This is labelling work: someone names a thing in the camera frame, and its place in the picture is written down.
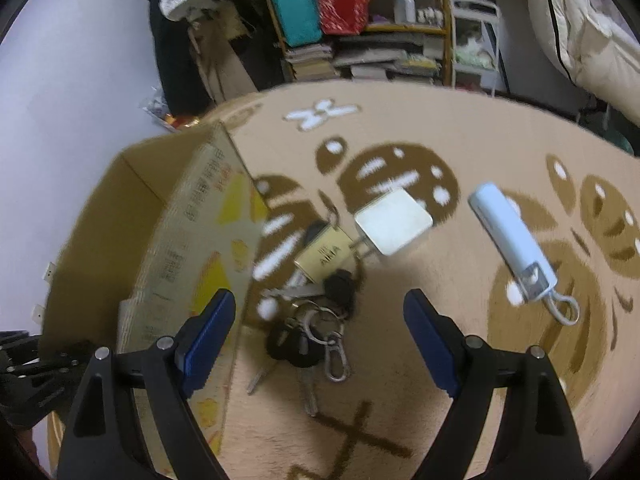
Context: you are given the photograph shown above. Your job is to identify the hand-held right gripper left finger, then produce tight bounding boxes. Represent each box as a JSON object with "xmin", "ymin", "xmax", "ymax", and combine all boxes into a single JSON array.
[{"xmin": 57, "ymin": 287, "xmax": 237, "ymax": 480}]

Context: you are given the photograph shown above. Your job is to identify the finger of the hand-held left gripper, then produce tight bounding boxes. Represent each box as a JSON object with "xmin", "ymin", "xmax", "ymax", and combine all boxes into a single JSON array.
[
  {"xmin": 0, "ymin": 330, "xmax": 33, "ymax": 357},
  {"xmin": 0, "ymin": 350, "xmax": 96, "ymax": 397}
]

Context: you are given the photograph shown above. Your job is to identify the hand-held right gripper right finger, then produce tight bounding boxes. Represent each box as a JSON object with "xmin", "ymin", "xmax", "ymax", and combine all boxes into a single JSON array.
[{"xmin": 404, "ymin": 288, "xmax": 586, "ymax": 480}]

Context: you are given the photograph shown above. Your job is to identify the key bunch with carabiner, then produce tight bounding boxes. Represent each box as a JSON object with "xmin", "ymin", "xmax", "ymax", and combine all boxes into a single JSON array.
[{"xmin": 247, "ymin": 269, "xmax": 359, "ymax": 419}]

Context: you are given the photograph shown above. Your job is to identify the printed cardboard box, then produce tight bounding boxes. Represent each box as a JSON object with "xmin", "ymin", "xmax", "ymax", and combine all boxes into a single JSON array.
[{"xmin": 40, "ymin": 120, "xmax": 274, "ymax": 467}]

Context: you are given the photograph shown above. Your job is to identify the white square charger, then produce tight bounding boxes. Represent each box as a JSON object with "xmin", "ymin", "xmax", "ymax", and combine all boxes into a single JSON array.
[{"xmin": 353, "ymin": 187, "xmax": 435, "ymax": 258}]

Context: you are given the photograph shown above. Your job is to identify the light blue power bank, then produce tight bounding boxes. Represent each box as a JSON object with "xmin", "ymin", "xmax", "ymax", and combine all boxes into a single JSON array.
[{"xmin": 467, "ymin": 182, "xmax": 582, "ymax": 327}]

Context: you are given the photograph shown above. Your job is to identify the brass padlock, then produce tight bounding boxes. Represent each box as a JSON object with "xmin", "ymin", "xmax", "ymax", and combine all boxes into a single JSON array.
[{"xmin": 293, "ymin": 195, "xmax": 363, "ymax": 284}]

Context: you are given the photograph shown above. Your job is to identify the yellow packets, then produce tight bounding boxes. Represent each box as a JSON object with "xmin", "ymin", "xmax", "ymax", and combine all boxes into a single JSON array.
[{"xmin": 164, "ymin": 114, "xmax": 202, "ymax": 132}]

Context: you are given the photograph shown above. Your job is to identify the dotted white bag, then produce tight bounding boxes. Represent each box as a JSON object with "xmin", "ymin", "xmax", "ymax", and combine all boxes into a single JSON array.
[{"xmin": 141, "ymin": 94, "xmax": 172, "ymax": 122}]

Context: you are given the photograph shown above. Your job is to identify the green bag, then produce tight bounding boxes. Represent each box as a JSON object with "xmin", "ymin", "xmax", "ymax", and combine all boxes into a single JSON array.
[{"xmin": 597, "ymin": 120, "xmax": 635, "ymax": 155}]

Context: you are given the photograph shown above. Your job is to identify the beige coat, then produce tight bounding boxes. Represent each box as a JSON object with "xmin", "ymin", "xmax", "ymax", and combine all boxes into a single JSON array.
[{"xmin": 187, "ymin": 7, "xmax": 262, "ymax": 107}]

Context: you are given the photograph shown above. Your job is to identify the black coat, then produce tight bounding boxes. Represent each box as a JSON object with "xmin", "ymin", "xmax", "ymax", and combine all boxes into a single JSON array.
[{"xmin": 147, "ymin": 0, "xmax": 212, "ymax": 117}]

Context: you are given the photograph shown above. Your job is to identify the pile of books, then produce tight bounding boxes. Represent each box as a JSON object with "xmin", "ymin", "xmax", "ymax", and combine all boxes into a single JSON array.
[{"xmin": 282, "ymin": 42, "xmax": 444, "ymax": 84}]

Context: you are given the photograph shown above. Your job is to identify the white trolley cart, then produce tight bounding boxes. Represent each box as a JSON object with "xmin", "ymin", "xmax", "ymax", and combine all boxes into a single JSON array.
[{"xmin": 450, "ymin": 0, "xmax": 504, "ymax": 97}]

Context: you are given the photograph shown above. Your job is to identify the wooden shelf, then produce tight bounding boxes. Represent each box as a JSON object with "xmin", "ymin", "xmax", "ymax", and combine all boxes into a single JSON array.
[{"xmin": 260, "ymin": 0, "xmax": 452, "ymax": 87}]

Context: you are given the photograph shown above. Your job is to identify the teal bag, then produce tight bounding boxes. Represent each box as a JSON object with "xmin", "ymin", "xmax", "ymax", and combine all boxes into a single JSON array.
[{"xmin": 270, "ymin": 0, "xmax": 324, "ymax": 47}]

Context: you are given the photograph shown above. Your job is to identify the red bag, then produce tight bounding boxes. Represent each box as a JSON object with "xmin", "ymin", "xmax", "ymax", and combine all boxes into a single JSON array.
[{"xmin": 314, "ymin": 0, "xmax": 378, "ymax": 37}]

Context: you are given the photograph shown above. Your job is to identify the cream coat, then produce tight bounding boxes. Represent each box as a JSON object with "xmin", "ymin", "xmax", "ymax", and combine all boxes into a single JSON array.
[{"xmin": 520, "ymin": 0, "xmax": 640, "ymax": 127}]

